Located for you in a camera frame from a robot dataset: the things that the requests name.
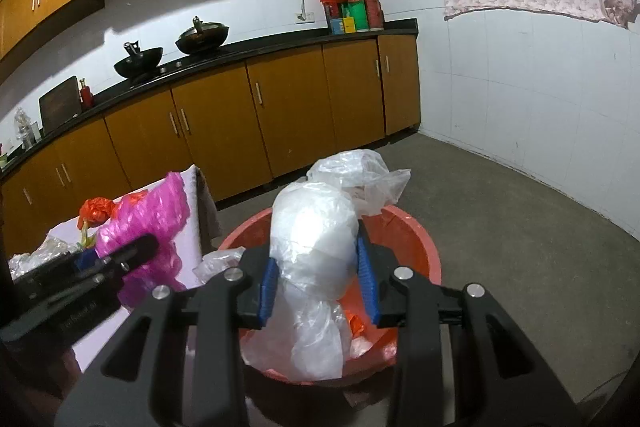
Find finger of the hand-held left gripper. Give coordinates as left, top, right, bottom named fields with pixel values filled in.
left=101, top=233, right=161, bottom=279
left=72, top=248, right=101, bottom=274

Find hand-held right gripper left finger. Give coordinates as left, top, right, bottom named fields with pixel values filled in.
left=52, top=247, right=281, bottom=427

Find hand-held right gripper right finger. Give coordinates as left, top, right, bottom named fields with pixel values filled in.
left=354, top=222, right=586, bottom=427

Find pink plastic bag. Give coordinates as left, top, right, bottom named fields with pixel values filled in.
left=95, top=172, right=193, bottom=308

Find red plastic bag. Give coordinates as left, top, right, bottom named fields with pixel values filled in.
left=77, top=197, right=119, bottom=229
left=117, top=189, right=151, bottom=218

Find red plastic basket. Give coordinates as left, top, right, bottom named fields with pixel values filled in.
left=217, top=204, right=443, bottom=385

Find large clear plastic bag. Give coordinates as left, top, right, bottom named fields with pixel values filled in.
left=240, top=149, right=413, bottom=380

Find crumpled clear plastic wrap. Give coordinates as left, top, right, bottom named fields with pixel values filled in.
left=10, top=237, right=81, bottom=282

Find small clear plastic bag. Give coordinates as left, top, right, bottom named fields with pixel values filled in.
left=192, top=249, right=247, bottom=294

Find clear glass jar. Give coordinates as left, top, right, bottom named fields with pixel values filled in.
left=14, top=107, right=41, bottom=151

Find dark cutting board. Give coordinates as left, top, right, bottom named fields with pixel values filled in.
left=39, top=76, right=83, bottom=134

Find black open wok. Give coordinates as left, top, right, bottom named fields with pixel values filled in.
left=114, top=41, right=165, bottom=84

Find orange base cabinets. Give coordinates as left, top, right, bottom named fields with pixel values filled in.
left=0, top=34, right=422, bottom=258

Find black wok with lid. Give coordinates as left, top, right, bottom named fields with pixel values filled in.
left=175, top=16, right=231, bottom=56

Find black kitchen countertop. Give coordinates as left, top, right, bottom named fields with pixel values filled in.
left=0, top=19, right=419, bottom=180

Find green box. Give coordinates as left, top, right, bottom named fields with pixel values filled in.
left=342, top=2, right=370, bottom=32

